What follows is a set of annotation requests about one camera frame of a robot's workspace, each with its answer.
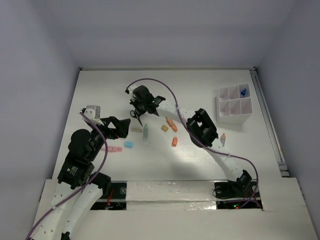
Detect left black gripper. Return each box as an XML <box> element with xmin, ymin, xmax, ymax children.
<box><xmin>88</xmin><ymin>115</ymin><xmax>131</xmax><ymax>160</ymax></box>

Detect black scissors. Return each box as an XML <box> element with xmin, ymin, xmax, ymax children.
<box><xmin>129</xmin><ymin>110</ymin><xmax>144</xmax><ymax>127</ymax></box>

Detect beige eraser stick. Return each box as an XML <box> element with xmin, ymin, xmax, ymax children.
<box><xmin>131</xmin><ymin>128</ymin><xmax>143</xmax><ymax>133</ymax></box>

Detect yellow pencil sharpener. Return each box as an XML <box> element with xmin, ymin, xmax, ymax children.
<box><xmin>161</xmin><ymin>125</ymin><xmax>168</xmax><ymax>132</ymax></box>

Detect orange utility knife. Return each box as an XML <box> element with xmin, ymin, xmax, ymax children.
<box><xmin>165</xmin><ymin>117</ymin><xmax>178</xmax><ymax>133</ymax></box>

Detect blue cap glue pen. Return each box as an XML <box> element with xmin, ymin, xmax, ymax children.
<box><xmin>240</xmin><ymin>87</ymin><xmax>248</xmax><ymax>97</ymax></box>

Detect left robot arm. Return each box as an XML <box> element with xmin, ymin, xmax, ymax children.
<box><xmin>26</xmin><ymin>108</ymin><xmax>131</xmax><ymax>240</ymax></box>

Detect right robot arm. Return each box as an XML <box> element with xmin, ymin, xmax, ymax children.
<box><xmin>125</xmin><ymin>84</ymin><xmax>252</xmax><ymax>196</ymax></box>

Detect blue eraser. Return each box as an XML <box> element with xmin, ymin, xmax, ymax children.
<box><xmin>124</xmin><ymin>141</ymin><xmax>134</xmax><ymax>149</ymax></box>

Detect pink correction tape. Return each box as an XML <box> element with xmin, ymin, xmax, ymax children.
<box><xmin>100</xmin><ymin>146</ymin><xmax>123</xmax><ymax>153</ymax></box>

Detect green highlighter marker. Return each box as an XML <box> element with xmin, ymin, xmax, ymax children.
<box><xmin>142</xmin><ymin>124</ymin><xmax>149</xmax><ymax>143</ymax></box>

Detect orange eraser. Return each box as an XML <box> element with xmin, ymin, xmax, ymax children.
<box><xmin>171</xmin><ymin>137</ymin><xmax>178</xmax><ymax>147</ymax></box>

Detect orange cap grey marker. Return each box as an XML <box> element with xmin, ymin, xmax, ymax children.
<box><xmin>220</xmin><ymin>133</ymin><xmax>226</xmax><ymax>146</ymax></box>

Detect white compartment organizer box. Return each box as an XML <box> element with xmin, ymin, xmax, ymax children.
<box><xmin>215</xmin><ymin>83</ymin><xmax>253</xmax><ymax>126</ymax></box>

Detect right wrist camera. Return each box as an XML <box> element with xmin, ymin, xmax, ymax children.
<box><xmin>125</xmin><ymin>84</ymin><xmax>137</xmax><ymax>95</ymax></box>

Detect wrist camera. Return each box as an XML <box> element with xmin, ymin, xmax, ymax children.
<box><xmin>125</xmin><ymin>84</ymin><xmax>137</xmax><ymax>95</ymax></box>
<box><xmin>79</xmin><ymin>105</ymin><xmax>101</xmax><ymax>121</ymax></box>

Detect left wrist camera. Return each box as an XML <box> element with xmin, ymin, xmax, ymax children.
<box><xmin>79</xmin><ymin>105</ymin><xmax>101</xmax><ymax>121</ymax></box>

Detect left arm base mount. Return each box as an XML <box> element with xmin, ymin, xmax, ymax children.
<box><xmin>91</xmin><ymin>173</ymin><xmax>127</xmax><ymax>211</ymax></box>

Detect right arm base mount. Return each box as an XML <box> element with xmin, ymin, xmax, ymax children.
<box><xmin>212</xmin><ymin>179</ymin><xmax>263</xmax><ymax>210</ymax></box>

